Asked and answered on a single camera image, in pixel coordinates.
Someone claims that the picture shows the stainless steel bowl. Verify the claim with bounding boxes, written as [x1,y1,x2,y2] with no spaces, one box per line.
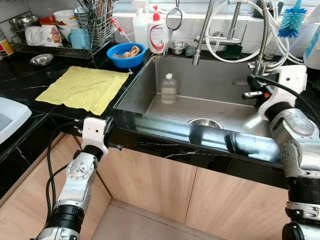
[9,15,40,30]
[189,118,222,130]

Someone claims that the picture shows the yellow cloth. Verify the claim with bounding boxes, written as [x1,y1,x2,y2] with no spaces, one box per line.
[35,66,130,116]

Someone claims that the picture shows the steel gooseneck faucet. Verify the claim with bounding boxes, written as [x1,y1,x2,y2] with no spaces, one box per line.
[247,0,281,76]

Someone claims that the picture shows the dark green sponge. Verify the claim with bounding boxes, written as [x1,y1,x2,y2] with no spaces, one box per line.
[222,45,243,60]

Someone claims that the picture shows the stainless steel sink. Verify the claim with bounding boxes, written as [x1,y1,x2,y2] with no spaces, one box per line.
[115,54,281,138]

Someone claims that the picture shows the white blue water jug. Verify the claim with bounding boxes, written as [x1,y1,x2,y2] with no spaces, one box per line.
[302,22,320,70]

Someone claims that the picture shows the light wood cabinet door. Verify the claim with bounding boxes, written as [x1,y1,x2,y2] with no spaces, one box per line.
[185,167,292,240]
[0,132,112,240]
[97,145,199,223]

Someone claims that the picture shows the chrome tap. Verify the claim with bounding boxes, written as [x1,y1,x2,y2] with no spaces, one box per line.
[195,2,246,48]

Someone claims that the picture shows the blue plastic bowl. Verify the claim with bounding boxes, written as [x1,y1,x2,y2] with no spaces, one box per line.
[106,42,147,69]

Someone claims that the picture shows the blue bottle brush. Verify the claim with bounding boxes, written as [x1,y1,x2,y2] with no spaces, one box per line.
[278,0,307,39]

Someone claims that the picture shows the clear plastic bottle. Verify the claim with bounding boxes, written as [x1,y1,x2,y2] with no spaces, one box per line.
[161,73,178,105]

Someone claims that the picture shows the tan crumpled rag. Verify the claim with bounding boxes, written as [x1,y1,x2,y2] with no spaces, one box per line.
[120,45,142,58]

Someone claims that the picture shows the flexible steel faucet spout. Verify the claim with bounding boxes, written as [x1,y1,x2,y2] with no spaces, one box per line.
[192,0,216,66]

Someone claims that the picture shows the light blue cup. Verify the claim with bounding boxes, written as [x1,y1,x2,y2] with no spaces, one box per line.
[67,28,91,50]

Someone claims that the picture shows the small shallow steel dish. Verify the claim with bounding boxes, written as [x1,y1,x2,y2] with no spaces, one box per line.
[29,54,54,67]

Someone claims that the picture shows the white rectangular tray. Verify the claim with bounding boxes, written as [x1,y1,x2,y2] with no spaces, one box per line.
[0,96,32,145]

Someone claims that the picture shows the small steel cup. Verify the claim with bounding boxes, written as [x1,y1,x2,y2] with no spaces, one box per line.
[169,41,188,55]

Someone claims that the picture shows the white red-pump soap bottle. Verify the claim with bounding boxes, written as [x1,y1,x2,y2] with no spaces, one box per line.
[147,5,170,55]

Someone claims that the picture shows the white pump bottle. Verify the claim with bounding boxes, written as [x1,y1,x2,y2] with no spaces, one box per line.
[132,0,151,48]

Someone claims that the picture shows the printed white mug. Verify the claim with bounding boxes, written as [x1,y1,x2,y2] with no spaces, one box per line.
[41,25,64,48]

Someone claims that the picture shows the stacked white bowls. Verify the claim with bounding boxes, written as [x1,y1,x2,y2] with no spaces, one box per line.
[53,9,78,41]

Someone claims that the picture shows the plain white mug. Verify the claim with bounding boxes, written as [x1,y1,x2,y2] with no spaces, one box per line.
[25,26,45,47]

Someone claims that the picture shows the red lid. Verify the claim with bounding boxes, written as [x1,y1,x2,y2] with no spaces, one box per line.
[39,15,58,26]

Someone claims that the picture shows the yellow red tin can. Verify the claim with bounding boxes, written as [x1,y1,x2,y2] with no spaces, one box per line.
[0,36,14,57]

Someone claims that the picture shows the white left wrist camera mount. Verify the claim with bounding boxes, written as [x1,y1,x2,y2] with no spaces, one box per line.
[81,117,108,156]

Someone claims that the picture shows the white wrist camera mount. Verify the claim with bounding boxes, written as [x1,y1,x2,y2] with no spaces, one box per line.
[257,65,308,121]
[81,117,108,156]

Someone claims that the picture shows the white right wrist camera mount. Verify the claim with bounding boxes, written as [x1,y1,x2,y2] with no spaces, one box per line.
[257,65,308,121]

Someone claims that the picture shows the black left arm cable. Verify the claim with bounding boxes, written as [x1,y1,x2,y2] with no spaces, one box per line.
[45,120,86,226]

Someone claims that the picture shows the white hose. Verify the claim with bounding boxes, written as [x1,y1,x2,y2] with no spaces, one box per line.
[205,0,306,66]

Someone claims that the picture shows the wire dish rack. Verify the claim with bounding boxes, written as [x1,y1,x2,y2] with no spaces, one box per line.
[9,0,118,60]

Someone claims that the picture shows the wire cutlery basket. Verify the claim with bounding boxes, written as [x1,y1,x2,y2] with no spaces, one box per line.
[75,0,118,48]

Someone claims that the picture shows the red-handled kitchen tool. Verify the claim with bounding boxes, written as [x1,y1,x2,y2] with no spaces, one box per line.
[111,16,132,42]

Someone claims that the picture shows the round wire strainer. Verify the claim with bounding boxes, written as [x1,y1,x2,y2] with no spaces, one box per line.
[165,0,184,32]

